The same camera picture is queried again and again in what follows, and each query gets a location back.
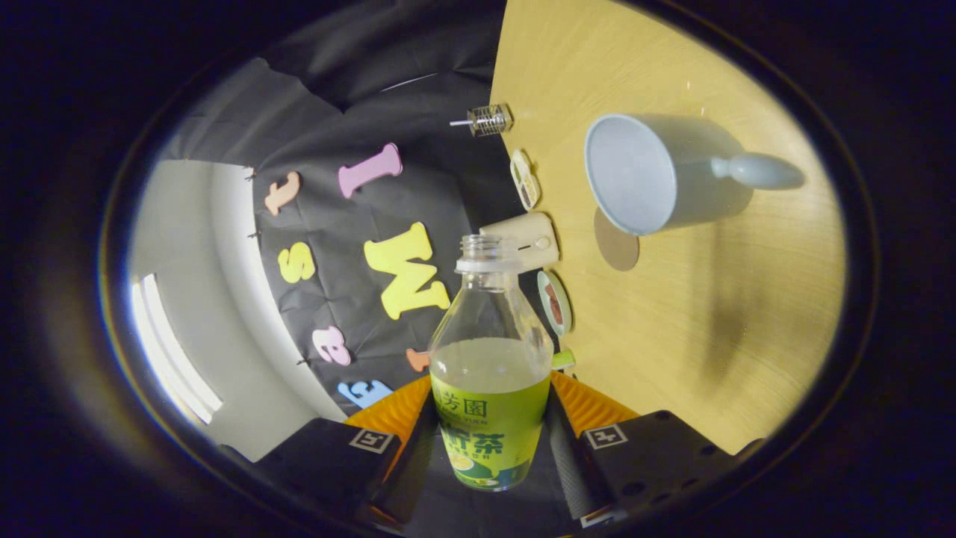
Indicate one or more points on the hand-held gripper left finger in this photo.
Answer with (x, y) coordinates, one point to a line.
(407, 463)

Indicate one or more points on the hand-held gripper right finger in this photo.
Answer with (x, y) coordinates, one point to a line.
(567, 463)

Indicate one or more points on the green label juice bottle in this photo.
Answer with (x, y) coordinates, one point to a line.
(489, 418)

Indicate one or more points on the round brown coaster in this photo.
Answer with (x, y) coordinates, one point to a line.
(617, 252)

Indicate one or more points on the light blue cup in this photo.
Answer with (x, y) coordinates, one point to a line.
(635, 175)

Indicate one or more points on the small white green bottle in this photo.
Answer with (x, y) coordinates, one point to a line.
(564, 359)

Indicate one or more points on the brown food piece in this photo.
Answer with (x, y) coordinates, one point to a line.
(552, 293)
(556, 312)

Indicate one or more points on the pale green plate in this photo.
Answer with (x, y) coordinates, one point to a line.
(562, 310)

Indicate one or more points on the wooden table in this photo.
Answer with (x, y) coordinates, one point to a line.
(709, 321)

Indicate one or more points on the cream toaster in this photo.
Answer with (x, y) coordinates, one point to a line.
(532, 239)

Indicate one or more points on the white divided snack tray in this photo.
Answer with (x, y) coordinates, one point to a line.
(525, 179)

